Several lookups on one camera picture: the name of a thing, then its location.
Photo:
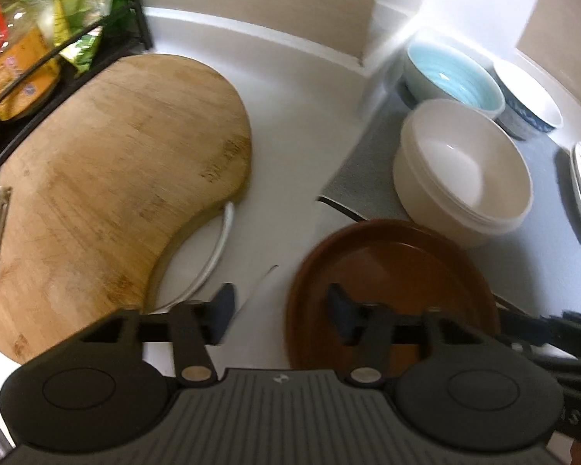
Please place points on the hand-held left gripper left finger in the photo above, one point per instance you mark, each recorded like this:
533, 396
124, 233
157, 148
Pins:
224, 302

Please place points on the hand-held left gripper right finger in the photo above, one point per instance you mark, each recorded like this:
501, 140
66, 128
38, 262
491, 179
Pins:
341, 312

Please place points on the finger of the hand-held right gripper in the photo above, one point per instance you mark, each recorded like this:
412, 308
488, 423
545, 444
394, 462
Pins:
523, 327

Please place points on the brown round plate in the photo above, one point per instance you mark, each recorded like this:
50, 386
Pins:
392, 261

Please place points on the cream bowl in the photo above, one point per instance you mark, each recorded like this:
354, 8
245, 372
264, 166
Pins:
465, 164
416, 203

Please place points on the white bowl blue patterned outside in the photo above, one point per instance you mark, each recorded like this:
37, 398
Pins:
525, 94

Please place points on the light blue ribbed bowl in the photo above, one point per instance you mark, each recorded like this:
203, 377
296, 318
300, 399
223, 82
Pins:
450, 77

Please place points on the white plate under board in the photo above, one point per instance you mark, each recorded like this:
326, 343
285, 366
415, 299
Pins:
219, 247

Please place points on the grey drying mat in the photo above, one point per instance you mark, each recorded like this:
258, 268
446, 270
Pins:
368, 164

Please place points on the wooden cutting board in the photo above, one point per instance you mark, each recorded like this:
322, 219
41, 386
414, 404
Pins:
106, 169

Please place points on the orange snack packet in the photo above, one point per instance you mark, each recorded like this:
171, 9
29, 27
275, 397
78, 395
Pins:
19, 75

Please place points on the green yellow snack packet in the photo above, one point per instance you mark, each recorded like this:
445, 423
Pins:
84, 5

